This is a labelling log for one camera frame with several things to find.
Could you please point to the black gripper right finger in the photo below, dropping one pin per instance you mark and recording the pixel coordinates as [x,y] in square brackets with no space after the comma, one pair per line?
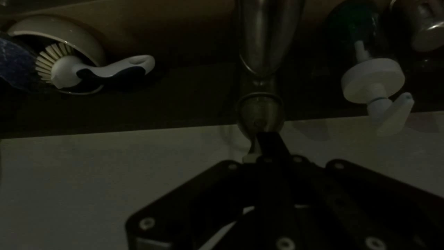
[361,209]

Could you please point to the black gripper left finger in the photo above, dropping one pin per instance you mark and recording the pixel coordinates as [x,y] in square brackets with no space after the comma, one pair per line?
[189,215]

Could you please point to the white dish brush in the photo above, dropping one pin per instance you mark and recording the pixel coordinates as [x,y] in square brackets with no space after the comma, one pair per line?
[92,70]

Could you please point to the white brush holder dish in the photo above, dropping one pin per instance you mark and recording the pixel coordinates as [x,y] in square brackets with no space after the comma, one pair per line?
[55,29]

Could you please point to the white soap dispenser pump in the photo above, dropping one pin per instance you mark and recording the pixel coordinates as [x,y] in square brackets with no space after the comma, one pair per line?
[370,72]

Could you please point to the chrome kitchen faucet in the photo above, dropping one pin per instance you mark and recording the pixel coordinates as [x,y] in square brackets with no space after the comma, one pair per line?
[267,29]

